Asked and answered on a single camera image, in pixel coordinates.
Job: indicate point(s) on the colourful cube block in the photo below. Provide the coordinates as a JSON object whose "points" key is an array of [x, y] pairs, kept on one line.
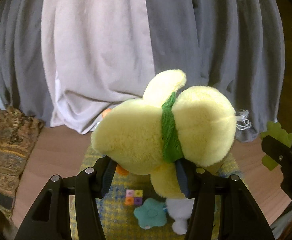
{"points": [[133, 197]]}

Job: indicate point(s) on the brown patterned pillow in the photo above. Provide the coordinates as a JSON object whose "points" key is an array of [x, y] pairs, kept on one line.
{"points": [[18, 136]]}

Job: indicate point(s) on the white plush toy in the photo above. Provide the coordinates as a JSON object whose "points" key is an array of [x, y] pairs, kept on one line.
{"points": [[180, 210]]}

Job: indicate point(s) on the yellow blue plaid cushion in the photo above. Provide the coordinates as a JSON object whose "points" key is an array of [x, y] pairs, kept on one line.
{"points": [[118, 220]]}

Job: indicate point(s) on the green leaf plush toy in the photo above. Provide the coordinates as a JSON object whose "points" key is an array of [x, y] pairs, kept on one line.
{"points": [[275, 130]]}

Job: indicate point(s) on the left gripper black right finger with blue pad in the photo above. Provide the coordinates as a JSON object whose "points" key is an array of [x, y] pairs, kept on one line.
{"points": [[240, 215]]}

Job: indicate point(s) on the yellow plush duck toy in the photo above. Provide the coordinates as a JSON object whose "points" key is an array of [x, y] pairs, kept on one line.
{"points": [[149, 135]]}

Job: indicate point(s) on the grey curtain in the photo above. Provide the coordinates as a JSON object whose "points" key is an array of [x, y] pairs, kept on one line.
{"points": [[236, 46]]}

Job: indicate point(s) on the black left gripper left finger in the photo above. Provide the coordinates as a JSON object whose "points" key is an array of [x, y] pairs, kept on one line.
{"points": [[49, 215]]}

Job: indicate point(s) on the teal plush star toy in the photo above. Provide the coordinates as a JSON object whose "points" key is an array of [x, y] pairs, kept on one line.
{"points": [[152, 213]]}

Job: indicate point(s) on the pale pink curtain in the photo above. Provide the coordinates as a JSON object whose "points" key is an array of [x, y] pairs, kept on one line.
{"points": [[96, 54]]}

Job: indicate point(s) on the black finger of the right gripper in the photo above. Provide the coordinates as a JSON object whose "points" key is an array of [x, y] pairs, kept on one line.
{"points": [[283, 156]]}

